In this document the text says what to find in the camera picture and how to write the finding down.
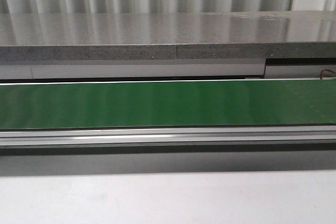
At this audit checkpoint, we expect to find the green conveyor belt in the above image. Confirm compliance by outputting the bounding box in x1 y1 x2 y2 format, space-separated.
1 79 335 130

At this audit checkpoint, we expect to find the red wire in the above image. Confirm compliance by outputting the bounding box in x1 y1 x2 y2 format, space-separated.
319 69 336 80

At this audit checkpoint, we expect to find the aluminium conveyor frame rail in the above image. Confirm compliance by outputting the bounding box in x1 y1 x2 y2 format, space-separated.
1 125 335 156

